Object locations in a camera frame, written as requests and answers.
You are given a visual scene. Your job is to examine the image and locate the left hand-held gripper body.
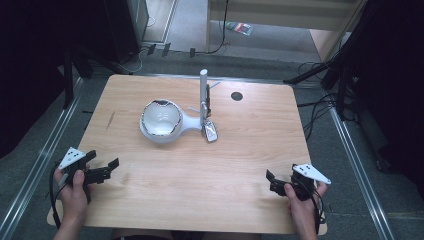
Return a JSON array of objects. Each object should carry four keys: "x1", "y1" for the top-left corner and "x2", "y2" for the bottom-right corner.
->
[{"x1": 57, "y1": 146, "x2": 98, "y2": 205}]

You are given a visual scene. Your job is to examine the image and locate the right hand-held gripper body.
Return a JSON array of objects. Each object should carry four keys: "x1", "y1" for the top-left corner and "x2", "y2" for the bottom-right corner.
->
[{"x1": 289, "y1": 162, "x2": 333, "y2": 202}]

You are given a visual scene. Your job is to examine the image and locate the white key rack with bowl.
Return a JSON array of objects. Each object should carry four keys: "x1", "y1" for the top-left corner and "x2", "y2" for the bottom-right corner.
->
[{"x1": 138, "y1": 68, "x2": 222, "y2": 145}]

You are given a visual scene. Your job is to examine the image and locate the silver fob keychain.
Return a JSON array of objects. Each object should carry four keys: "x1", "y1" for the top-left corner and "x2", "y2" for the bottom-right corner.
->
[{"x1": 199, "y1": 101, "x2": 220, "y2": 144}]

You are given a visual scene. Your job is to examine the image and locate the person's right hand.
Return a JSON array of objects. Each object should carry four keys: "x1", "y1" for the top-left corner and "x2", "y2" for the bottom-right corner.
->
[{"x1": 283, "y1": 181, "x2": 329, "y2": 234}]

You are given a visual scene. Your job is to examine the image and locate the person's left hand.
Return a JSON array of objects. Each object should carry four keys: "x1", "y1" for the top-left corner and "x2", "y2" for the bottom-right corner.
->
[{"x1": 53, "y1": 163, "x2": 96, "y2": 225}]

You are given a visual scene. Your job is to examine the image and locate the black tripod stand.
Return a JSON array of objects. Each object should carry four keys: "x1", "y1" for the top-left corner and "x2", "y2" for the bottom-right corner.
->
[{"x1": 283, "y1": 0, "x2": 378, "y2": 121}]

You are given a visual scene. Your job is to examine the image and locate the black cabinet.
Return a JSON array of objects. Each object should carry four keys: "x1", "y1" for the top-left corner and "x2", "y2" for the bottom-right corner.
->
[{"x1": 102, "y1": 0, "x2": 150, "y2": 65}]

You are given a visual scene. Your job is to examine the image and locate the colourful packet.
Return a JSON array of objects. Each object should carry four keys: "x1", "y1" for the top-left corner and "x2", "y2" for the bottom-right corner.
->
[{"x1": 225, "y1": 21, "x2": 255, "y2": 37}]

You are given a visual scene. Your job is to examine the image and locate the metal floor rail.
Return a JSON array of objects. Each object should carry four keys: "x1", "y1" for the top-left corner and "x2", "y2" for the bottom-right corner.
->
[
  {"x1": 328, "y1": 99, "x2": 397, "y2": 240},
  {"x1": 0, "y1": 77, "x2": 85, "y2": 240}
]

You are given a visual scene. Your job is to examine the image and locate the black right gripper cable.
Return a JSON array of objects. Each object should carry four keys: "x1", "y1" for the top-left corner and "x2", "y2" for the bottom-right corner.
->
[{"x1": 308, "y1": 186, "x2": 327, "y2": 236}]

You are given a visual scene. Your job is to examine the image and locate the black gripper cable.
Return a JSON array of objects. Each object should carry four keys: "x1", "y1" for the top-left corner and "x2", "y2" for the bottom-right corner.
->
[
  {"x1": 47, "y1": 162, "x2": 69, "y2": 232},
  {"x1": 308, "y1": 186, "x2": 327, "y2": 236}
]

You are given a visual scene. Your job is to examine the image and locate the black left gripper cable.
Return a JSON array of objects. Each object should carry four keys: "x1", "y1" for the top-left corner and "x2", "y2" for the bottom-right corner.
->
[{"x1": 47, "y1": 162, "x2": 69, "y2": 232}]

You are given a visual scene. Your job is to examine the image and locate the black floor cables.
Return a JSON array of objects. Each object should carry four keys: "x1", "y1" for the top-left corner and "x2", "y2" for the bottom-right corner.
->
[{"x1": 295, "y1": 60, "x2": 341, "y2": 142}]

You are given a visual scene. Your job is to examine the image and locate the black stand post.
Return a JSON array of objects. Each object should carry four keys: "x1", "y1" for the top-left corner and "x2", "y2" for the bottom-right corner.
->
[{"x1": 62, "y1": 48, "x2": 75, "y2": 110}]

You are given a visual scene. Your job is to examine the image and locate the white floor cable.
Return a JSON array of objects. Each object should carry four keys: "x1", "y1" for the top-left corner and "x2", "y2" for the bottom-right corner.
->
[{"x1": 114, "y1": 46, "x2": 149, "y2": 75}]

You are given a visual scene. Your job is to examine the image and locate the black hanging cable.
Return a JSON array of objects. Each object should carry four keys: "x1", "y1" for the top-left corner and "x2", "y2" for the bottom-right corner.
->
[{"x1": 195, "y1": 0, "x2": 232, "y2": 56}]

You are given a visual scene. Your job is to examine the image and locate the light wooden shelf frame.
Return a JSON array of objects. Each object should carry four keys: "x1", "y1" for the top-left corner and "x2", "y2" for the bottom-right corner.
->
[{"x1": 205, "y1": 0, "x2": 369, "y2": 64}]

